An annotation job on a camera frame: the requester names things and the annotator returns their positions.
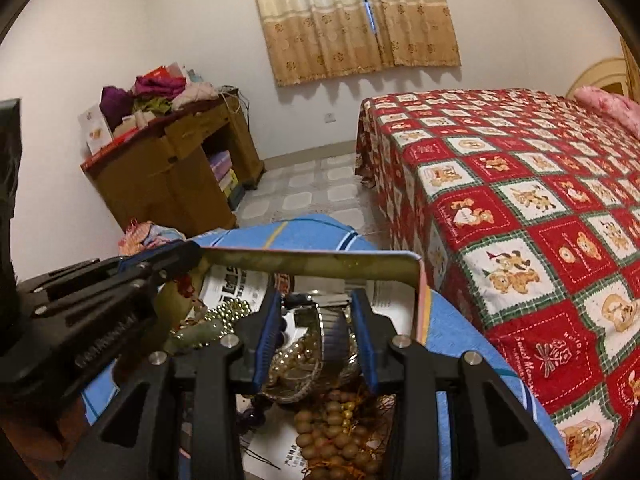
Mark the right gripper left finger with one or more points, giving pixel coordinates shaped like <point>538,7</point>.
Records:
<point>250,354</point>

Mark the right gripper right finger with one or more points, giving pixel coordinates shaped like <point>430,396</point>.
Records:
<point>453,417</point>

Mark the red knot cord pendant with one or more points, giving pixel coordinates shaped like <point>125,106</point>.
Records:
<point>180,293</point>

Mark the silver wrist watch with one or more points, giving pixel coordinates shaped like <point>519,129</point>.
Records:
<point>328,348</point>

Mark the person's left hand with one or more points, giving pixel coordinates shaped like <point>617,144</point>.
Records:
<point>44,450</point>

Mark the white printed paper card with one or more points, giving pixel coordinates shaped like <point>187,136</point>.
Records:
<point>240,284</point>

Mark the clothes heap on floor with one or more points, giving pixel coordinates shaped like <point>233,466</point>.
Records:
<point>142,236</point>

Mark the pink metal tin box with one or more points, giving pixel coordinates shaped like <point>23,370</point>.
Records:
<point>403,267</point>

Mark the white product box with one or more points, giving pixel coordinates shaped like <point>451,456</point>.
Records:
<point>95,129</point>

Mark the brown wooden desk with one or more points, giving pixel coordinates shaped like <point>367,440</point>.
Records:
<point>163,174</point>

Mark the red flat box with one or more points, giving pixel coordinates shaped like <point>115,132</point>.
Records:
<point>109,149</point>

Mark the red patchwork bed quilt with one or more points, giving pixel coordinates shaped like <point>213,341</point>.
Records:
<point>525,208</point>

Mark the pile of clothes on desk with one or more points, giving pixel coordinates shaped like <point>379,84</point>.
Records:
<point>162,91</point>

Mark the pink pillow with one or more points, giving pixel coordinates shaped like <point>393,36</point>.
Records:
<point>612,105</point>

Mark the cream wooden headboard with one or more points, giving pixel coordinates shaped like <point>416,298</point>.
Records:
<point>614,75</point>

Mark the beige patterned window curtain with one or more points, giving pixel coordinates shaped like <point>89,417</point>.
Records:
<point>313,40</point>

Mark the white wall socket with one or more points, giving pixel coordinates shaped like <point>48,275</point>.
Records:
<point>329,118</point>

